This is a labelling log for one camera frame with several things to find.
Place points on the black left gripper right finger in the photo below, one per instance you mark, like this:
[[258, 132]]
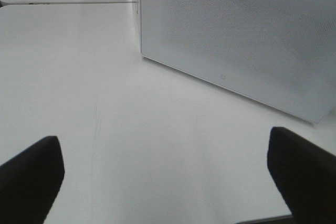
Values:
[[304, 174]]

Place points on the white microwave door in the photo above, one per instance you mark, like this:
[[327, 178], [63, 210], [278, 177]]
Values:
[[278, 52]]

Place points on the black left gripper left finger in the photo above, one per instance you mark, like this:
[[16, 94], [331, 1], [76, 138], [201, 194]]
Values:
[[31, 181]]

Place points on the white microwave oven body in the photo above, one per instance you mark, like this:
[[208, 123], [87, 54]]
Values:
[[139, 25]]

